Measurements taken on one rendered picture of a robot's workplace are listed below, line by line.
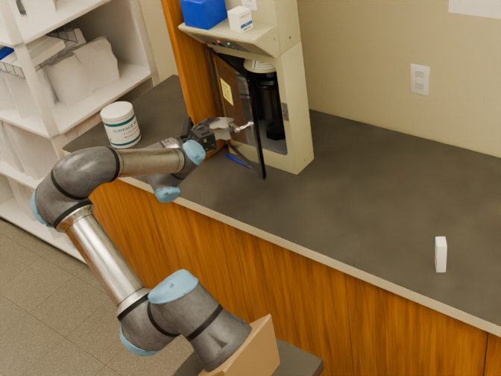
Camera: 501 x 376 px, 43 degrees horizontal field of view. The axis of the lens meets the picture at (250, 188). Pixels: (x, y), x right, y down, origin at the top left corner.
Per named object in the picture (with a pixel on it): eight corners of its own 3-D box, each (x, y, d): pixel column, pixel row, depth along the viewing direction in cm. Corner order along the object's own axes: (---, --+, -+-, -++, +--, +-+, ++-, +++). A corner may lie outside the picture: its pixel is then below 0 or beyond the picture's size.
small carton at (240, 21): (242, 24, 200) (238, 5, 197) (253, 27, 197) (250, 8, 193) (230, 30, 198) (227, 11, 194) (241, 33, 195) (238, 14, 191)
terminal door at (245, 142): (228, 143, 243) (208, 46, 220) (266, 181, 221) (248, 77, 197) (226, 144, 243) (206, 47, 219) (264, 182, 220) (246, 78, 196)
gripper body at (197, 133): (219, 150, 209) (186, 163, 205) (209, 139, 215) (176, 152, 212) (215, 130, 204) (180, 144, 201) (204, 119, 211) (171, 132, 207)
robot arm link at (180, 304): (206, 321, 148) (165, 279, 148) (173, 348, 155) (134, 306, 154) (227, 295, 158) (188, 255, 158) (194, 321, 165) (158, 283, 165)
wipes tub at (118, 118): (127, 128, 274) (117, 98, 265) (147, 136, 267) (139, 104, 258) (104, 144, 266) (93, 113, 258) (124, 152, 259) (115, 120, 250)
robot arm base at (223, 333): (227, 362, 146) (197, 331, 146) (197, 378, 157) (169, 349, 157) (261, 319, 156) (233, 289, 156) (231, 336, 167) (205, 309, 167)
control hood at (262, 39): (206, 39, 219) (200, 12, 213) (282, 55, 201) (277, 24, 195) (183, 54, 213) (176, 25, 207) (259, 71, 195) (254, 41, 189)
